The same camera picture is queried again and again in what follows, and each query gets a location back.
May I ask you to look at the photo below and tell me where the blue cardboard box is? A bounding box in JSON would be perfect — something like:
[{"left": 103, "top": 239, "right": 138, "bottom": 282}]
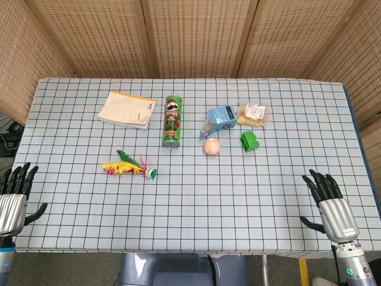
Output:
[{"left": 199, "top": 105, "right": 239, "bottom": 141}]

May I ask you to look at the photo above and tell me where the blue checkered tablecloth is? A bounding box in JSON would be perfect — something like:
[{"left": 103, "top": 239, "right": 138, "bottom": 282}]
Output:
[{"left": 11, "top": 77, "right": 376, "bottom": 259}]

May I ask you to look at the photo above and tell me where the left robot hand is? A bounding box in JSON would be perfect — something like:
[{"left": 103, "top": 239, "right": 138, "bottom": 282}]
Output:
[{"left": 0, "top": 161, "right": 48, "bottom": 238}]

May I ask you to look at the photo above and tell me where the white shoe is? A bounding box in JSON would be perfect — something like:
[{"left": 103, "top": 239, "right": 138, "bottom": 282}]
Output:
[{"left": 311, "top": 276, "right": 340, "bottom": 286}]

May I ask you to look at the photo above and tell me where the green plastic block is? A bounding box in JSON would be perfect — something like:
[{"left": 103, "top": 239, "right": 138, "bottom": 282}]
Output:
[{"left": 240, "top": 130, "right": 261, "bottom": 154}]

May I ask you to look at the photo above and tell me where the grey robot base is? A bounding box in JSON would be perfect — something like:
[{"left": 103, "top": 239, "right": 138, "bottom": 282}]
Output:
[{"left": 118, "top": 252, "right": 248, "bottom": 286}]

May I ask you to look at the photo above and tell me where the peach coloured egg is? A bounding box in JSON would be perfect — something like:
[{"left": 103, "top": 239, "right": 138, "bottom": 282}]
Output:
[{"left": 203, "top": 138, "right": 222, "bottom": 156}]

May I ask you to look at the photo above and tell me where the beige paperback notebook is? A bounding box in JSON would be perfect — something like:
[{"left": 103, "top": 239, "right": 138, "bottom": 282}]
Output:
[{"left": 97, "top": 90, "right": 157, "bottom": 131}]

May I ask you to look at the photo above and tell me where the green Pringles can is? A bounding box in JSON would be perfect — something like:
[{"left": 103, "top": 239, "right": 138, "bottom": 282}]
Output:
[{"left": 161, "top": 95, "right": 183, "bottom": 148}]

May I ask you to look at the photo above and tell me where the clear snack packet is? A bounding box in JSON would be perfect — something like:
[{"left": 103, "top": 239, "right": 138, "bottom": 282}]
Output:
[{"left": 237, "top": 101, "right": 271, "bottom": 128}]

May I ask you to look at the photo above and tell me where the woven bamboo folding screen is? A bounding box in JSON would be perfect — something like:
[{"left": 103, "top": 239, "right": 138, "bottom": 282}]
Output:
[{"left": 0, "top": 0, "right": 381, "bottom": 179}]

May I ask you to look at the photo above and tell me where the colourful feather toy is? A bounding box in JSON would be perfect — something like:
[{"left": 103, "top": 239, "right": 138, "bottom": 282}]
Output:
[{"left": 102, "top": 150, "right": 158, "bottom": 181}]

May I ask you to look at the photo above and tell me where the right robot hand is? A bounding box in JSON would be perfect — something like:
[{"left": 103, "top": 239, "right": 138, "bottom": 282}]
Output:
[{"left": 299, "top": 169, "right": 361, "bottom": 241}]

